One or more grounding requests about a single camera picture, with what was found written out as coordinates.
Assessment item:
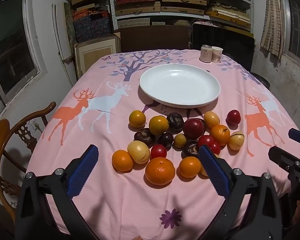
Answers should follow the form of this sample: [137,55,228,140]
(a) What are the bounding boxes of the white metal shelf rack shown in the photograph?
[107,0,254,34]

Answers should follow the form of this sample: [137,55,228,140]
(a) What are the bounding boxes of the small yellow plum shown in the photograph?
[173,133,187,148]

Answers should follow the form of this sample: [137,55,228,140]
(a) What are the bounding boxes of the small red plum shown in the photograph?
[226,109,241,126]

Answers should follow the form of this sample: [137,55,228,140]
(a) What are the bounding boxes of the dark brown water chestnut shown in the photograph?
[181,141,200,159]
[134,128,155,148]

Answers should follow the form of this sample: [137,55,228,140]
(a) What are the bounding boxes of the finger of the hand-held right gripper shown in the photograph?
[268,146,300,198]
[288,128,300,147]

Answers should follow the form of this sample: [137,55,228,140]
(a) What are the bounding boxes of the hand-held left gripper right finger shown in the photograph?
[198,144,283,240]

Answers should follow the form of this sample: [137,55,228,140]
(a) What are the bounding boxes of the barred window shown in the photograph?
[281,0,300,67]

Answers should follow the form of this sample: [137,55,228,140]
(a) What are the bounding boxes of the framed picture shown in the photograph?
[74,34,121,79]

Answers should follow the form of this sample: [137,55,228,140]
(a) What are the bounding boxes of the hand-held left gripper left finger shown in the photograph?
[15,144,100,240]

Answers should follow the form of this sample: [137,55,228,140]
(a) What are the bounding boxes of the brick pattern curtain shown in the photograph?
[259,0,289,60]

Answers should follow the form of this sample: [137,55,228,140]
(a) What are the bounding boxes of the pink drink can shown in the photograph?
[199,44,213,63]

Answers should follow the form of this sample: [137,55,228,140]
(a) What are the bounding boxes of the dark blue patterned boxes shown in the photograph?
[72,9,113,43]

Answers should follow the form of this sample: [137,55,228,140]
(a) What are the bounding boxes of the white paper cup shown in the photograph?
[211,46,223,63]

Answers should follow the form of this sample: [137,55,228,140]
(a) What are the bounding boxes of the black panel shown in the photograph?
[191,22,255,72]

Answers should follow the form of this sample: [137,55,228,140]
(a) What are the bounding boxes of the carved wooden chair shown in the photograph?
[0,102,57,220]

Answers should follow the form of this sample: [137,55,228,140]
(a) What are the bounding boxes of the brown panel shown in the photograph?
[120,25,190,53]

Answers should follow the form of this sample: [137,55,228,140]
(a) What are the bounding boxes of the white leaning board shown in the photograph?
[52,3,77,88]

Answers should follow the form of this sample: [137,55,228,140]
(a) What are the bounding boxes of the white round plate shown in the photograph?
[139,63,221,109]

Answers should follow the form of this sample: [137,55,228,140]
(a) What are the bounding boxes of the dark purple plum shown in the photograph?
[158,132,175,151]

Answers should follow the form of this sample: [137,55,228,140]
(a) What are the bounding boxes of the large red plum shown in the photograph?
[182,118,205,140]

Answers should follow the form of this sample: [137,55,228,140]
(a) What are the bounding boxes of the stack of flat woven boxes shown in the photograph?
[114,0,252,29]

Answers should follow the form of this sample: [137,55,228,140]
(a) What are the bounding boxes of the large orange mandarin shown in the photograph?
[145,157,176,186]

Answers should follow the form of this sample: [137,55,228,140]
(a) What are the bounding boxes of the white framed window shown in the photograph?
[0,0,49,120]

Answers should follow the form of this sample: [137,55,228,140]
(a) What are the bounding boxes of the pink deer print tablecloth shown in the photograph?
[26,49,300,240]

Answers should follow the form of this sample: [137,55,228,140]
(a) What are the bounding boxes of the dark purple passion fruit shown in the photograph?
[166,112,184,131]

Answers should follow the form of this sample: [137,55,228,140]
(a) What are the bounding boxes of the black round stool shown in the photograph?
[250,72,270,89]

